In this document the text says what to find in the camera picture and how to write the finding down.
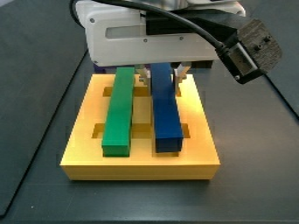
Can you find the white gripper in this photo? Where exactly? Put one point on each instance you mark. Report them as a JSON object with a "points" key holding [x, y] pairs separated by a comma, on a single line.
{"points": [[123, 38]]}

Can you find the blue rectangular bar block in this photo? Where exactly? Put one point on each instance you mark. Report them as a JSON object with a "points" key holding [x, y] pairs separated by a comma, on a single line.
{"points": [[167, 126]]}

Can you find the yellow slotted board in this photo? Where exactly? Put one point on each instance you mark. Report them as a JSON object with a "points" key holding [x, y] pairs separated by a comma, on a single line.
{"points": [[83, 162]]}

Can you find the purple bridge-shaped block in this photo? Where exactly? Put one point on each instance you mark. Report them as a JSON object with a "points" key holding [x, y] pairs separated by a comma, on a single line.
{"points": [[104, 69]]}

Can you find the green rectangular bar block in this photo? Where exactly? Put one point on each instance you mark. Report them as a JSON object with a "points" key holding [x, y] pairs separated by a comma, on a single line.
{"points": [[116, 137]]}

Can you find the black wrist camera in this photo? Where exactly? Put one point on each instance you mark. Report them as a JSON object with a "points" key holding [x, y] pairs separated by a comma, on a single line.
{"points": [[251, 52]]}

